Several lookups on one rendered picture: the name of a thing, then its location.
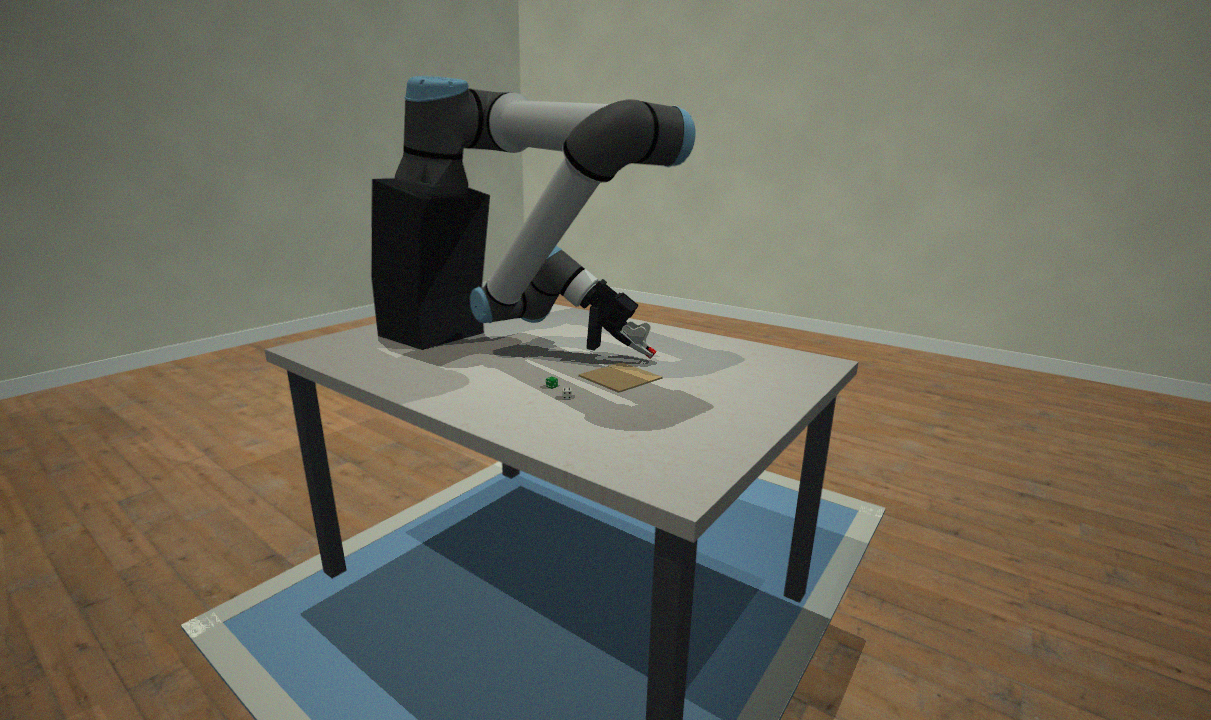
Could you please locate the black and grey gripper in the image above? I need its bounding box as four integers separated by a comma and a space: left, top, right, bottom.
580, 280, 653, 356

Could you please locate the tan square mat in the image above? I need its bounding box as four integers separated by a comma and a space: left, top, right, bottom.
579, 362, 662, 393

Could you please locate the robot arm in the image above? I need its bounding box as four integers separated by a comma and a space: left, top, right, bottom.
395, 76, 696, 323

